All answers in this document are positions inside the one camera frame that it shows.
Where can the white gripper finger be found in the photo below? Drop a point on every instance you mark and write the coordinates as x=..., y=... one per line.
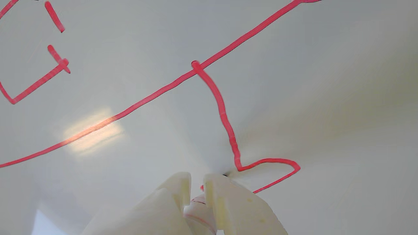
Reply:
x=153, y=212
x=238, y=212

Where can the red whiteboard marker pen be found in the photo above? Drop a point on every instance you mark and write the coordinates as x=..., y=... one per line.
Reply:
x=199, y=213

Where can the large white whiteboard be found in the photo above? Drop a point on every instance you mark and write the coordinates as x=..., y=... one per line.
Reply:
x=294, y=98

